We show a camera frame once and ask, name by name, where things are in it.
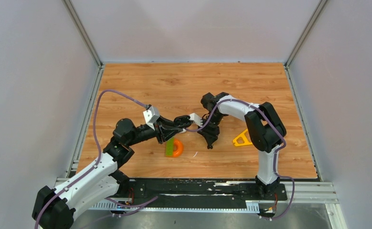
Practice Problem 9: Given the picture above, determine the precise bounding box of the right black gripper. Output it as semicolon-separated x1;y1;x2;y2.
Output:
197;113;224;146

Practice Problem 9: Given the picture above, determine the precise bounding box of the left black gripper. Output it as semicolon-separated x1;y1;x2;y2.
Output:
127;114;183;146

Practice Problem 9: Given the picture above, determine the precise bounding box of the black earbud case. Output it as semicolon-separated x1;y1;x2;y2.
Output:
173;115;193;128

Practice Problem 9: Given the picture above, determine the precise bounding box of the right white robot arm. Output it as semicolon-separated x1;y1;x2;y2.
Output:
197;93;287;199

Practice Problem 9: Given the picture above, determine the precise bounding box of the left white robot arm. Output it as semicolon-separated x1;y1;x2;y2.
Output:
32;115;192;229

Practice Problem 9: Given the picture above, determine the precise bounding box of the green toy brick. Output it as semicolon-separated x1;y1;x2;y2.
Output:
165;138;174;157

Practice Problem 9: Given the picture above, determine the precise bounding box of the yellow triangle block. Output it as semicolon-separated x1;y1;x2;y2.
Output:
232;129;253;147

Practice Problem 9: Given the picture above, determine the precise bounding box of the orange half ring block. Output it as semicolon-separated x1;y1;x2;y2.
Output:
172;139;184;157

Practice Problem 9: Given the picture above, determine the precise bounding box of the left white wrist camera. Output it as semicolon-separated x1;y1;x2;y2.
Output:
143;105;160;130

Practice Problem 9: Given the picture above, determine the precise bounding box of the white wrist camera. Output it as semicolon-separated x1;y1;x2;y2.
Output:
143;105;160;130
189;113;203;127

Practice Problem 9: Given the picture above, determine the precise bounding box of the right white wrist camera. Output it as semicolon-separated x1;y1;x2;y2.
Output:
189;113;203;127

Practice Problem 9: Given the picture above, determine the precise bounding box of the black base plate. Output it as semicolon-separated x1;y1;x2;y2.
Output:
111;178;287;207

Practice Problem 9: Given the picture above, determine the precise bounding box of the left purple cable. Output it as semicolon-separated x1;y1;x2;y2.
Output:
33;89;150;229

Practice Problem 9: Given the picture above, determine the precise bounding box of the slotted cable duct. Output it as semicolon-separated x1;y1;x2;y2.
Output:
89;200;260;214

